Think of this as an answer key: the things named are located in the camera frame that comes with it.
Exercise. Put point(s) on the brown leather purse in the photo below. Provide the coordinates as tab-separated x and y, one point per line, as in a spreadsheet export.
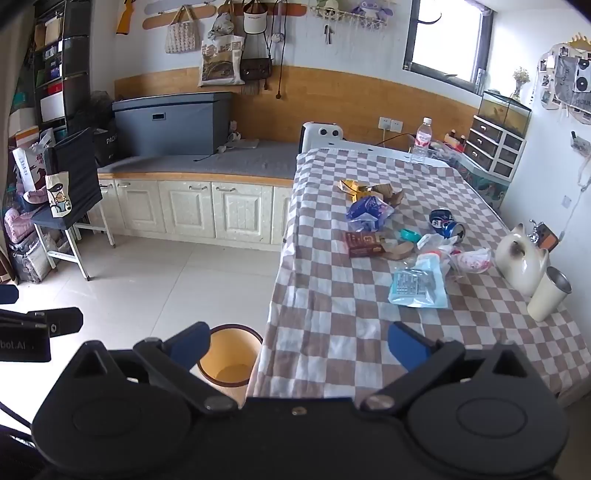
255	69

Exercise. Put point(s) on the printed canvas tote bag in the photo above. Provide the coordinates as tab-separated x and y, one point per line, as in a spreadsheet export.
221	62

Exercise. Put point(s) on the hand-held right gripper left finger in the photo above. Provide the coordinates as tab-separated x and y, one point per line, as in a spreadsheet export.
187	350

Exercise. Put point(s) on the white wall socket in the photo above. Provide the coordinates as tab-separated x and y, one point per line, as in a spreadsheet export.
390	123

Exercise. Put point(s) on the black shelf unit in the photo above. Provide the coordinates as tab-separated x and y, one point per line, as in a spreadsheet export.
69	55

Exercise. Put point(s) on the small cardboard scrap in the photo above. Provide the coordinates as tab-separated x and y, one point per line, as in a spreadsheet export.
399	250

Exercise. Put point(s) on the clear blue-edged package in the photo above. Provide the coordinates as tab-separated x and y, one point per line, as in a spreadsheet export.
415	284

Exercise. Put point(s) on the pink folded clothes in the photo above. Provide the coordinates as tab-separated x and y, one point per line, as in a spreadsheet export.
18	217

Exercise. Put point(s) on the white cabinet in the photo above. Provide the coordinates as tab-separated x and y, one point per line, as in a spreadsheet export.
189	207

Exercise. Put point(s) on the blue packet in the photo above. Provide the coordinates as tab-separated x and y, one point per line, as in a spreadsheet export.
443	221

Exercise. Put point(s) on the small brown box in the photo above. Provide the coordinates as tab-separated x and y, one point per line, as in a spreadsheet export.
549	237

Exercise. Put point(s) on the white-framed dark fabric chair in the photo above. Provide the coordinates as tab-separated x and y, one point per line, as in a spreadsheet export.
74	175

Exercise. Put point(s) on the white metal tumbler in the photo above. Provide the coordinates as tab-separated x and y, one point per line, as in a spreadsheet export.
547	295

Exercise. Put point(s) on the brown white checkered tablecloth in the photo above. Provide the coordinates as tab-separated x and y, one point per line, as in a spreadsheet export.
346	300

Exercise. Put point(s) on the grey storage box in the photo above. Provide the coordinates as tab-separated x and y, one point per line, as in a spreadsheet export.
171	122

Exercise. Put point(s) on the glass fish tank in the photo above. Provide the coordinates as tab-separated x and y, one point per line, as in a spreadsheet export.
505	110

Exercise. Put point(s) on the dried flower bouquet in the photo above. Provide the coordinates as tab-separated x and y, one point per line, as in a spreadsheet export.
521	78

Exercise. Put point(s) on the white plastic wrap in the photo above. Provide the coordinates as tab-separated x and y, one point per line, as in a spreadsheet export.
434	242

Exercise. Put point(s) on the grey bench mat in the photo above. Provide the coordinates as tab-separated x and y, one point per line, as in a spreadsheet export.
240	159

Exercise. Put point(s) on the black bag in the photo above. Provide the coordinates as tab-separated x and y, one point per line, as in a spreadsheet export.
105	143

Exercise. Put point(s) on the white space heater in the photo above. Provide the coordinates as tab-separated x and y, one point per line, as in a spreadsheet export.
323	136

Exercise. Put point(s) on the white paper shopping bag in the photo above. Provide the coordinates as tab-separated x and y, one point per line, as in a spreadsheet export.
27	166

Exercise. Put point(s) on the teal round lid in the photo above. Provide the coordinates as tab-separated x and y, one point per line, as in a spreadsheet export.
408	235

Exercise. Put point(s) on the white bucket hat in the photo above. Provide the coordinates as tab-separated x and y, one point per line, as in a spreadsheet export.
255	21

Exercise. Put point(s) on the blue plastic bag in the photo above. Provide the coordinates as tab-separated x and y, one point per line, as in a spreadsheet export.
367	210

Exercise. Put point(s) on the cream crochet bag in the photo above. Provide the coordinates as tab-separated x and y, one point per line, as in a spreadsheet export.
183	34

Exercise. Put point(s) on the pink white plastic bag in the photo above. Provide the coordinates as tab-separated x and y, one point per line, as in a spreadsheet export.
475	261

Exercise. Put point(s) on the white drawer unit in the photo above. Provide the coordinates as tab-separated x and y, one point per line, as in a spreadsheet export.
494	147

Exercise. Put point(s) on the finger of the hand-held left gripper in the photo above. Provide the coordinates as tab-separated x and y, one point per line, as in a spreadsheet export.
55	321
7	294

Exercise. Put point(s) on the gold foil box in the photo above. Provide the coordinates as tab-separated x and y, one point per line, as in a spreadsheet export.
353	187

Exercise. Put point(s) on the cartoon canvas tote bag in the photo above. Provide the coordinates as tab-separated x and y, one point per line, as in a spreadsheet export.
59	196

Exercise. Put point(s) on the clear desktop organizer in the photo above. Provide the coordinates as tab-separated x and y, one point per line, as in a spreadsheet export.
445	145

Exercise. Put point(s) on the clear water bottle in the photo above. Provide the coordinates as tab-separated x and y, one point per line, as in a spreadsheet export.
421	138

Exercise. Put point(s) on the purple plush toy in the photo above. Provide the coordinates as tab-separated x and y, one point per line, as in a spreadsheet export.
368	8

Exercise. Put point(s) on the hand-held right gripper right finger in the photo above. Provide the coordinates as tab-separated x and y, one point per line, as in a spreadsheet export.
408	348

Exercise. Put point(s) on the teal patterned cloth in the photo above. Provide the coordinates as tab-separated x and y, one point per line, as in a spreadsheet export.
480	184

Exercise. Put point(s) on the dark-framed window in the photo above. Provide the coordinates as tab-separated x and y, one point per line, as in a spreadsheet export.
443	37

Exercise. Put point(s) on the torn brown cardboard piece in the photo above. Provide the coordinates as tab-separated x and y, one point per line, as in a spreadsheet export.
388	194

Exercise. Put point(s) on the wall photo collage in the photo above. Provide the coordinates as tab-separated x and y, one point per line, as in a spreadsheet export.
568	83

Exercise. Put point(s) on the brown paper box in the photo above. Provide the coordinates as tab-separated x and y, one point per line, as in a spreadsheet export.
364	243

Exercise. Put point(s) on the white power strip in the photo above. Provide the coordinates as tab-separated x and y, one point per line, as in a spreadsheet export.
231	138

